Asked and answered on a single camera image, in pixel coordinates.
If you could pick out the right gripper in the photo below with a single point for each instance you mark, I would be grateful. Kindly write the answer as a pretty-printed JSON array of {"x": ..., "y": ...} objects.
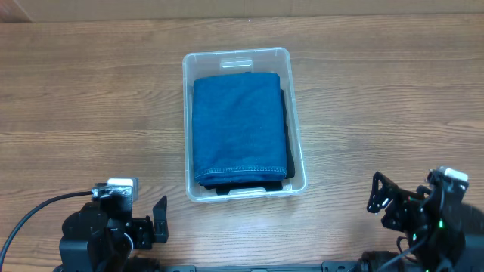
[{"x": 407, "y": 204}]

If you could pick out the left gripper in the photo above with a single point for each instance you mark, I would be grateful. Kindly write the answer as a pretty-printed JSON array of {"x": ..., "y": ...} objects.
[{"x": 147, "y": 231}]

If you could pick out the black cloth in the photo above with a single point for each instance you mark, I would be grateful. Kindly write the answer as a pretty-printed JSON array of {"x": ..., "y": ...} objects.
[
  {"x": 248, "y": 187},
  {"x": 290, "y": 162}
]

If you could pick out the clear plastic storage container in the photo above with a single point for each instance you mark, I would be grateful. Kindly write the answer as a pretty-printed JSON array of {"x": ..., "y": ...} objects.
[{"x": 202, "y": 64}]

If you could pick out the blue denim cloth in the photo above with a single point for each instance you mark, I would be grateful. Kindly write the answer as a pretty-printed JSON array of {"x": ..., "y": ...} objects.
[{"x": 238, "y": 129}]

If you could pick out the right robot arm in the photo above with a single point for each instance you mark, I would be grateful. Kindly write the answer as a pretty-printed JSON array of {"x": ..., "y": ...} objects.
[{"x": 442, "y": 232}]

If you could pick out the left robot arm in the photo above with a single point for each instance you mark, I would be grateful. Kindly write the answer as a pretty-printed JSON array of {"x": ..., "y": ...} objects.
[{"x": 103, "y": 234}]

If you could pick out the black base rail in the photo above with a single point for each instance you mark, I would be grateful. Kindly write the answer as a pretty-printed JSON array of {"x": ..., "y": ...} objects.
[{"x": 257, "y": 269}]

